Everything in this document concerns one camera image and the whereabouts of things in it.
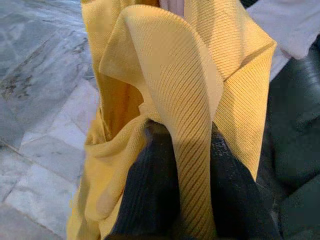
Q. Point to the white t-shirt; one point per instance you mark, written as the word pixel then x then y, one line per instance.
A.
pixel 287 25

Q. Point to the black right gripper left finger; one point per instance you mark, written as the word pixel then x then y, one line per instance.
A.
pixel 150 195

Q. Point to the dark green leather sofa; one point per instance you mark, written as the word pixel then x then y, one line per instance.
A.
pixel 295 125

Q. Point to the yellow printed shirt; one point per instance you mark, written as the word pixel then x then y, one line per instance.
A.
pixel 175 75

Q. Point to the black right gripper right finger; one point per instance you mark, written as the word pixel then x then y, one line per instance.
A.
pixel 237 205

